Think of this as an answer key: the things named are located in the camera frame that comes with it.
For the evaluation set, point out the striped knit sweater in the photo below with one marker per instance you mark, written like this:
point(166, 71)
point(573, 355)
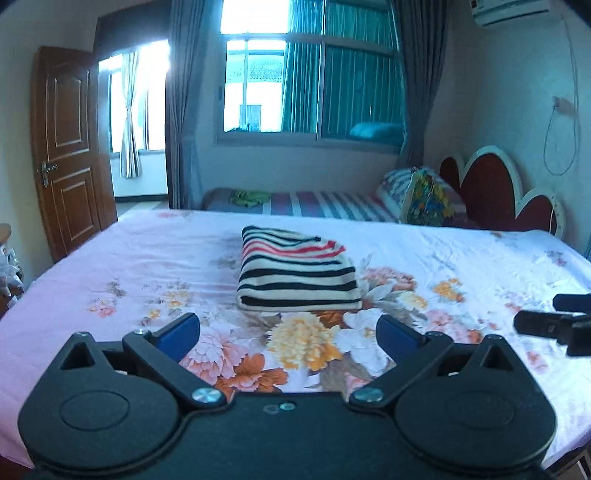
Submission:
point(295, 272)

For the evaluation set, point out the green cloth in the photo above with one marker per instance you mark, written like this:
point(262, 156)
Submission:
point(249, 198)

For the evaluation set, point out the blue cushion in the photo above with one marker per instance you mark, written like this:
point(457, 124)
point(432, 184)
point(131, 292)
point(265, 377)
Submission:
point(376, 130)

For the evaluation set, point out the white sheer curtain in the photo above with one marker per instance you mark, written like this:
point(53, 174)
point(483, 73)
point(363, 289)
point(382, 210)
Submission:
point(130, 115)

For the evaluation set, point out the teal curtain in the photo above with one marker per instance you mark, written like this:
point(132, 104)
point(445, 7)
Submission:
point(351, 83)

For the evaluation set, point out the pink floral bed sheet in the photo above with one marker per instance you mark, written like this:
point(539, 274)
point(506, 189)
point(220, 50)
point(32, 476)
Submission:
point(138, 258)

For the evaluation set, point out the white air conditioner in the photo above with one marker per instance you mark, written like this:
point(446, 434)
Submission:
point(508, 11)

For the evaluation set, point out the red scalloped headboard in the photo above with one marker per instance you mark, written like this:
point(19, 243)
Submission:
point(489, 184)

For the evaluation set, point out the colourful printed bag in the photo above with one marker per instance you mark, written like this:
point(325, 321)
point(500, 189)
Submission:
point(427, 203)

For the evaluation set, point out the side room window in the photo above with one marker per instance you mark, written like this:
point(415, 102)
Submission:
point(154, 92)

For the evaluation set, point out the small bed with striped sheet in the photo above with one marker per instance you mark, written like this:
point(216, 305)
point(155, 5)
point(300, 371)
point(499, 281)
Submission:
point(323, 203)

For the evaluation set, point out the sliding window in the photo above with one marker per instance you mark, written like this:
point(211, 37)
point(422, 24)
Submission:
point(254, 78)

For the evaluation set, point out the brown wooden door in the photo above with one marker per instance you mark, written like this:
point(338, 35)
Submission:
point(69, 138)

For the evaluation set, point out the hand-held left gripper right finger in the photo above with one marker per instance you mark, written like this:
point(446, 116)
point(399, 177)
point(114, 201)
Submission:
point(395, 337)

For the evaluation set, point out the wall socket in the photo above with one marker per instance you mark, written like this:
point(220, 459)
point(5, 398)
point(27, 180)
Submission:
point(564, 104)

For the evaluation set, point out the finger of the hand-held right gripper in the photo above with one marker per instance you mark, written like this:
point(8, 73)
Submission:
point(538, 323)
point(575, 303)

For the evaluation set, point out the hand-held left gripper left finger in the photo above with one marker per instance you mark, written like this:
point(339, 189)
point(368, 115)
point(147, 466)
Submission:
point(178, 334)

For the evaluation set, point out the striped pillow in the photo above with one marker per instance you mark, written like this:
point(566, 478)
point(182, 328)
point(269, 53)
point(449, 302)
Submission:
point(392, 182)

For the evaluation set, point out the grey curtain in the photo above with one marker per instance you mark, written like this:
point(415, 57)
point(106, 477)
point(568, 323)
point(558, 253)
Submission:
point(182, 92)
point(420, 69)

